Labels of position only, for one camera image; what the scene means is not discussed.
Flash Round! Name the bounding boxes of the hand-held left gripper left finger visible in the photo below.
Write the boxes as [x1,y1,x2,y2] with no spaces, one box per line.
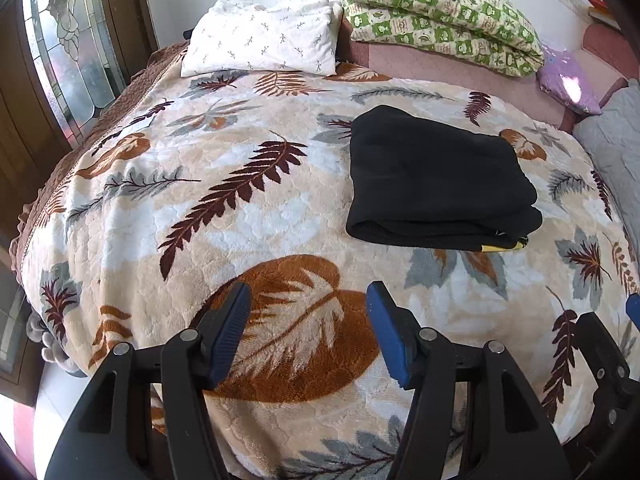
[45,281,252,480]

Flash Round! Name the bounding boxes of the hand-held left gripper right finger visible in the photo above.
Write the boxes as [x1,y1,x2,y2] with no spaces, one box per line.
[366,280,564,480]

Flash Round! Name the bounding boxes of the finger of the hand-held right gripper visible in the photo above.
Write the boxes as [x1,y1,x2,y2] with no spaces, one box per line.
[625,292,640,334]
[575,311,640,437]

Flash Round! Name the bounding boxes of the black pants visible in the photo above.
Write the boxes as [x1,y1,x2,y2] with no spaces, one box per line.
[345,105,544,254]

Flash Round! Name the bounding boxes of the leaf print fleece blanket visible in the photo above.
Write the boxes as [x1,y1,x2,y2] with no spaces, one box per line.
[22,62,640,480]

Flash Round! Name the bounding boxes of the grey blanket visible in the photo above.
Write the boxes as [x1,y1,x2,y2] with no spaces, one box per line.
[572,77,640,257]

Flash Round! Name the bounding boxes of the grey plush slippers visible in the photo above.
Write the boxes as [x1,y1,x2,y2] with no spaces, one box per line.
[27,310,78,377]

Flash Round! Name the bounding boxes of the purple pillow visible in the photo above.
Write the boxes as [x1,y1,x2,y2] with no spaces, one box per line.
[536,44,604,116]

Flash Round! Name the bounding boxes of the pink bed sheet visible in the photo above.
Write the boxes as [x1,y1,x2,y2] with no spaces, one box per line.
[339,37,582,134]

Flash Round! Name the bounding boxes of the white twig print pillow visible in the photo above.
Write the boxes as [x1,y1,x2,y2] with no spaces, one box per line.
[210,0,346,68]
[180,6,338,79]

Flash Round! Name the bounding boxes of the stack of books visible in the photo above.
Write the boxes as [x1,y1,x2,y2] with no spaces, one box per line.
[584,0,617,27]

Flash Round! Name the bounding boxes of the green patterned folded quilt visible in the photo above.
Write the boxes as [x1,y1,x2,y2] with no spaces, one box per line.
[337,0,546,79]

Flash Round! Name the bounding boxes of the stained glass window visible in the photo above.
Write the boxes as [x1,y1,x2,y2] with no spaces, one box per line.
[22,0,129,147]

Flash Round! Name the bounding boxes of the wooden window frame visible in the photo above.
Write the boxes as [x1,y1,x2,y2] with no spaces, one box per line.
[0,0,162,241]

